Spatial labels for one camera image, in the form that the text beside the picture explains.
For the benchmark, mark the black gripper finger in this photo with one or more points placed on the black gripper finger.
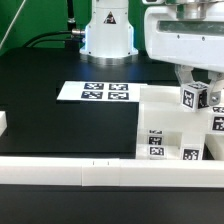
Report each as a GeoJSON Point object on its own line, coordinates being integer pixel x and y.
{"type": "Point", "coordinates": [215, 87]}

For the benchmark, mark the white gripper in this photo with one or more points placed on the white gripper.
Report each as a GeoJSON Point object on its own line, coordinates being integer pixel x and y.
{"type": "Point", "coordinates": [204, 51]}

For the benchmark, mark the white chair back frame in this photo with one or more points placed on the white chair back frame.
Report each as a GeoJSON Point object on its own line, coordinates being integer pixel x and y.
{"type": "Point", "coordinates": [160, 109]}

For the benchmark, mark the white chair nut peg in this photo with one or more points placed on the white chair nut peg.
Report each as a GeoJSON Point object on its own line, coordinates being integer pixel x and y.
{"type": "Point", "coordinates": [158, 137]}

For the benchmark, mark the white chair seat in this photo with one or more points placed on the white chair seat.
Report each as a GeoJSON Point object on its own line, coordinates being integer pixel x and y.
{"type": "Point", "coordinates": [192, 146]}

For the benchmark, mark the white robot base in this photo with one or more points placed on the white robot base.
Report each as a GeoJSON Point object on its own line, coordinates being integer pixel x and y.
{"type": "Point", "coordinates": [109, 36]}

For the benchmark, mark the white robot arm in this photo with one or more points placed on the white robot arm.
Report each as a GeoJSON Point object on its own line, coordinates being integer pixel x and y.
{"type": "Point", "coordinates": [206, 16]}

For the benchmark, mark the white part at left edge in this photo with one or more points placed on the white part at left edge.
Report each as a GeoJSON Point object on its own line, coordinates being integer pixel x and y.
{"type": "Point", "coordinates": [3, 123]}

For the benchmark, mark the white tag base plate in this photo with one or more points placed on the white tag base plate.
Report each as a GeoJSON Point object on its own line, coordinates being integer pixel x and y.
{"type": "Point", "coordinates": [100, 91]}

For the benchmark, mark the white obstacle fence wall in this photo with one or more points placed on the white obstacle fence wall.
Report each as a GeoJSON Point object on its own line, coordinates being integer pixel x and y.
{"type": "Point", "coordinates": [144, 171]}

